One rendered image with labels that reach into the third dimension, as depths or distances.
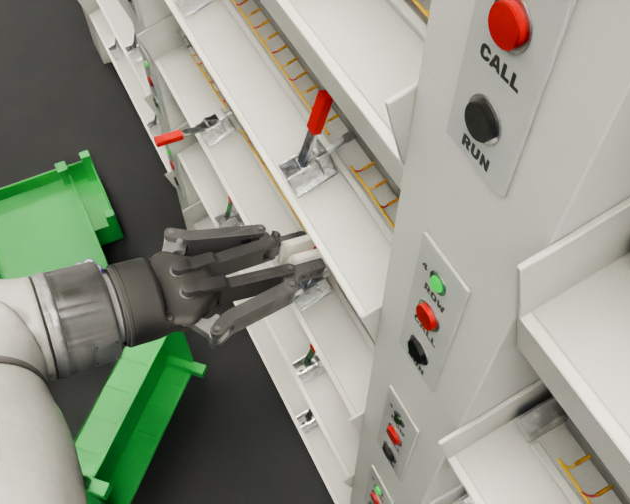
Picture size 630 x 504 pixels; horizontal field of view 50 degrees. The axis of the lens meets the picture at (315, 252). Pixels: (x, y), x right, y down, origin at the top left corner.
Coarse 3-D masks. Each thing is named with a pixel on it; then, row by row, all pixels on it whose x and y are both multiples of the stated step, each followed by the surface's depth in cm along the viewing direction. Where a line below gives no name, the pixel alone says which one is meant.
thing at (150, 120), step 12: (84, 0) 160; (96, 12) 163; (96, 24) 161; (108, 24) 160; (108, 36) 158; (108, 48) 153; (120, 48) 153; (120, 60) 154; (120, 72) 152; (132, 72) 151; (132, 84) 149; (132, 96) 148; (144, 96) 147; (144, 108) 145; (144, 120) 144; (156, 120) 138; (156, 132) 140; (168, 168) 136
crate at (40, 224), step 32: (0, 192) 133; (32, 192) 138; (64, 192) 139; (0, 224) 135; (32, 224) 136; (64, 224) 137; (0, 256) 133; (32, 256) 134; (64, 256) 136; (96, 256) 137
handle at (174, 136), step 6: (204, 120) 85; (198, 126) 86; (204, 126) 86; (210, 126) 86; (174, 132) 84; (180, 132) 84; (186, 132) 85; (192, 132) 85; (198, 132) 85; (156, 138) 84; (162, 138) 84; (168, 138) 84; (174, 138) 84; (180, 138) 84; (156, 144) 83; (162, 144) 84
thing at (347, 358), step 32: (160, 32) 93; (160, 64) 96; (192, 64) 94; (192, 96) 92; (224, 160) 85; (256, 192) 82; (288, 224) 79; (320, 320) 72; (352, 320) 71; (320, 352) 71; (352, 352) 70; (352, 384) 68; (352, 416) 62
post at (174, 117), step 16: (144, 0) 89; (160, 0) 90; (144, 16) 91; (160, 16) 92; (144, 48) 100; (160, 80) 100; (160, 96) 104; (176, 112) 106; (160, 128) 119; (176, 160) 116; (192, 192) 122; (192, 224) 131
